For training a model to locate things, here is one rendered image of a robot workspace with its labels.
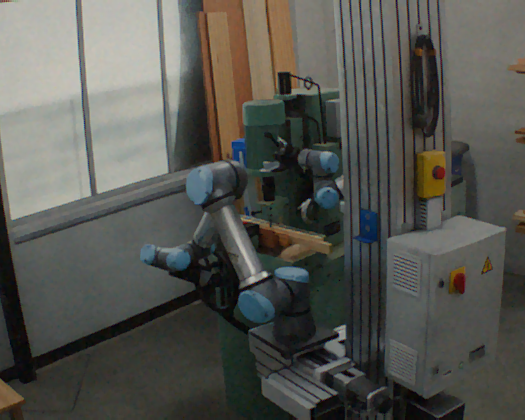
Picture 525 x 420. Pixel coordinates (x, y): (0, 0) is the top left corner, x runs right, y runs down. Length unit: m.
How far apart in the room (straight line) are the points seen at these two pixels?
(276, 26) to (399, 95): 3.00
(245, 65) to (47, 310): 2.05
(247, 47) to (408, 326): 3.01
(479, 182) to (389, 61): 3.15
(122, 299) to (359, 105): 2.62
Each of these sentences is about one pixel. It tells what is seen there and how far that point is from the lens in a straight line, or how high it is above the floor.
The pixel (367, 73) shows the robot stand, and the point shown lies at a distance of 2.11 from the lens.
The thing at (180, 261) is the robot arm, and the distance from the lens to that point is 2.56.
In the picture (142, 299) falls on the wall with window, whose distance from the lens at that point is 4.53.
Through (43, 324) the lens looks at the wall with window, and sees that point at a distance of 4.12.
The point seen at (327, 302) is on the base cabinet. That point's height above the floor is 0.61.
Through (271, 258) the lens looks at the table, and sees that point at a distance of 2.97.
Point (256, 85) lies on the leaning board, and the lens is 4.81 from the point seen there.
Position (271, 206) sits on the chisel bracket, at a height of 1.06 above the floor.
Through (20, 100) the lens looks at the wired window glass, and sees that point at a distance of 3.91.
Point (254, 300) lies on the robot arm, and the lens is 2.25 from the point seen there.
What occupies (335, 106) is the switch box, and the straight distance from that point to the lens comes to 3.14.
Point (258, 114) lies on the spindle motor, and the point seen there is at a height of 1.46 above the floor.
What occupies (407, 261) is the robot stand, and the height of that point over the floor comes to 1.18.
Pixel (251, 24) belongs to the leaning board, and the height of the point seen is 1.81.
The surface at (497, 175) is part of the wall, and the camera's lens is 5.03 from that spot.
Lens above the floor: 1.91
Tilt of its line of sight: 16 degrees down
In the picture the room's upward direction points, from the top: 4 degrees counter-clockwise
